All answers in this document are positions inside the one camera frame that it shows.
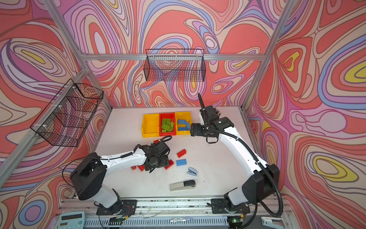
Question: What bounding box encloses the red lego cluster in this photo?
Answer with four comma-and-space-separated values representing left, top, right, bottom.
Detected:
131, 165, 145, 172

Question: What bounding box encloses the green lego cluster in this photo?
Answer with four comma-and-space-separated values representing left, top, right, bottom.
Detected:
161, 118, 174, 133

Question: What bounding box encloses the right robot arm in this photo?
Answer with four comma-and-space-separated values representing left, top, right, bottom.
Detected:
190, 94, 284, 218

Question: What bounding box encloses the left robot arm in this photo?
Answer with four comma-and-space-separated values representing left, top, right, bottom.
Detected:
70, 135, 172, 214

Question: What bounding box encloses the pencil cup holder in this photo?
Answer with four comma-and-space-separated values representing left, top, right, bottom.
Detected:
214, 107, 221, 117

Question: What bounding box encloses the right yellow bin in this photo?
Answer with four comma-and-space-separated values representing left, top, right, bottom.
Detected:
175, 112, 192, 135

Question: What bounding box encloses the yellow bin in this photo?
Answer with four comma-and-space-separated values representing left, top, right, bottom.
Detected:
141, 114, 160, 138
175, 112, 192, 135

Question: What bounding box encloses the left yellow bin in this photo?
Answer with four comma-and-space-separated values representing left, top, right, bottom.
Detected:
141, 114, 160, 138

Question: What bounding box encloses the red middle bin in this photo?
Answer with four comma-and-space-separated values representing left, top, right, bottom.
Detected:
159, 113, 177, 136

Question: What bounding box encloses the grey black stapler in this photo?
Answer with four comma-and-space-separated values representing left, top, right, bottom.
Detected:
169, 180, 196, 191

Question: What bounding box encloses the white calculator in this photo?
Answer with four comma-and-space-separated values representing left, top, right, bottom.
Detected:
57, 211, 85, 229

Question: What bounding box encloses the white device bottom right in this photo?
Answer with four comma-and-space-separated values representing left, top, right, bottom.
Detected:
261, 217, 286, 229

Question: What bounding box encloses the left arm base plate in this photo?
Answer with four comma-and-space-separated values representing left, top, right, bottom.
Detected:
96, 199, 137, 216

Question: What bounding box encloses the back wire basket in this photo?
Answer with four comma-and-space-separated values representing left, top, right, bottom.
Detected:
144, 48, 206, 82

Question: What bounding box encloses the wire basket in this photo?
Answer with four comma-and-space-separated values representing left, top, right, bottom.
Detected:
30, 79, 104, 148
144, 48, 206, 82

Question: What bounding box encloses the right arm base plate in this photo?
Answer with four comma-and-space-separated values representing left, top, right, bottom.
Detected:
207, 198, 250, 215

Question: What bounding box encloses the left wire basket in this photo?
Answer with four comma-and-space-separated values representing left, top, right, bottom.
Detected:
30, 79, 104, 148

